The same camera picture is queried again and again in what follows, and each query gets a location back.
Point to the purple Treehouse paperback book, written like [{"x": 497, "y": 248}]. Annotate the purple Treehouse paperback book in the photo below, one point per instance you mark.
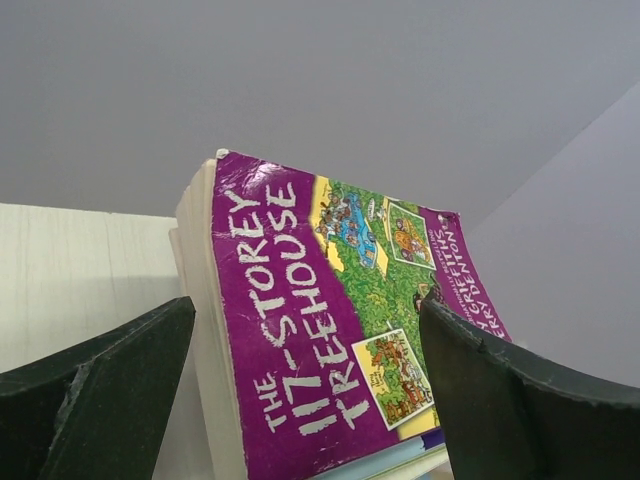
[{"x": 307, "y": 292}]

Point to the white two-tier shelf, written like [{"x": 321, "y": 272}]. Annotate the white two-tier shelf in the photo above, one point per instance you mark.
[{"x": 68, "y": 276}]

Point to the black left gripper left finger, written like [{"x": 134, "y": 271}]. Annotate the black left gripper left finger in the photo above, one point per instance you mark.
[{"x": 98, "y": 409}]

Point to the blue Treehouse paperback book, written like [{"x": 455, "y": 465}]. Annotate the blue Treehouse paperback book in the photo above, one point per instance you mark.
[{"x": 411, "y": 459}]

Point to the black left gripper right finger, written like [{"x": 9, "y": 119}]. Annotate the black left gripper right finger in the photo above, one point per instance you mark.
[{"x": 508, "y": 413}]

